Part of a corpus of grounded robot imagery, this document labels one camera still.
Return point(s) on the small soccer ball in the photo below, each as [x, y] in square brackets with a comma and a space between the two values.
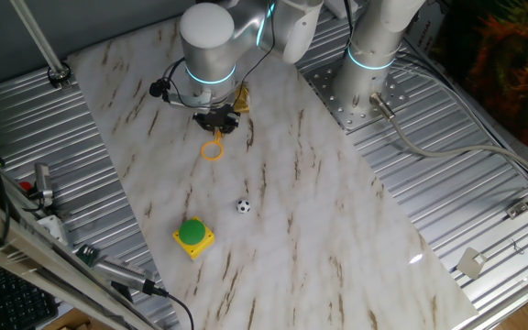
[243, 206]

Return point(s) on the green bit set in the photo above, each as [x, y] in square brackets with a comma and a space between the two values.
[87, 254]

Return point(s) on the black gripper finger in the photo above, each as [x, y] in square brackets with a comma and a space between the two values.
[205, 125]
[230, 125]

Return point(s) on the black keyboard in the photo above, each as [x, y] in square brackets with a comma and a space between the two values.
[16, 302]

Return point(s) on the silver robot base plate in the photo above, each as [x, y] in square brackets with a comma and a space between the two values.
[337, 110]

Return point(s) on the wooden box top right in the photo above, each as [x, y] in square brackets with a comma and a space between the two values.
[73, 326]

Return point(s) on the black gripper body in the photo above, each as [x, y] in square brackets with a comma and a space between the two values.
[218, 113]

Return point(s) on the grey box red button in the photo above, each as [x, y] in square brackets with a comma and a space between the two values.
[25, 186]

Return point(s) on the gold foil packet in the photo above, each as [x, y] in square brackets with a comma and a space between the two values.
[243, 101]

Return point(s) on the aluminium frame beam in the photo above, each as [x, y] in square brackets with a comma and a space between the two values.
[39, 261]

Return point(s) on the colourful fuzzy cloth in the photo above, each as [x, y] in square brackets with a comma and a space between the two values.
[511, 69]

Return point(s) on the marble pattern mat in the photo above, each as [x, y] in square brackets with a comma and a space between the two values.
[291, 206]

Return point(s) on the white square tag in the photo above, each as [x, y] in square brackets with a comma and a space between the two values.
[471, 262]

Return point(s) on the grey metal box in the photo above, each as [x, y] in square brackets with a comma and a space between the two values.
[53, 227]

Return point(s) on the small metal corner bracket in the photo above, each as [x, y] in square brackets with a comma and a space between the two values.
[518, 209]

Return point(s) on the small silver metal device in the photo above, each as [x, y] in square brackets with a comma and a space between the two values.
[42, 176]

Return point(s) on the green button yellow box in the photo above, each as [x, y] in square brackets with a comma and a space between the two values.
[192, 231]

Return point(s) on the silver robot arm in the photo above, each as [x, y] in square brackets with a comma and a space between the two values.
[209, 36]

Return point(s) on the silver wrist bracket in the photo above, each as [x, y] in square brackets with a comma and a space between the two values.
[183, 102]

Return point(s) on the aluminium pole with foot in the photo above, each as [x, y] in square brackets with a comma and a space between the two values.
[39, 41]

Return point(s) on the ribbed silver device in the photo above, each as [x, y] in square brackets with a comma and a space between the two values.
[122, 272]

